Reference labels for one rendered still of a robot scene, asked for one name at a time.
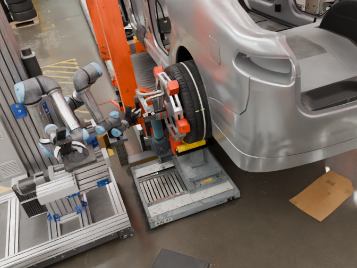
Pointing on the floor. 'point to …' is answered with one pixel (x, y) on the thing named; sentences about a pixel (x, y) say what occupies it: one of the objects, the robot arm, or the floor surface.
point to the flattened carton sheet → (323, 195)
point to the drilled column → (121, 153)
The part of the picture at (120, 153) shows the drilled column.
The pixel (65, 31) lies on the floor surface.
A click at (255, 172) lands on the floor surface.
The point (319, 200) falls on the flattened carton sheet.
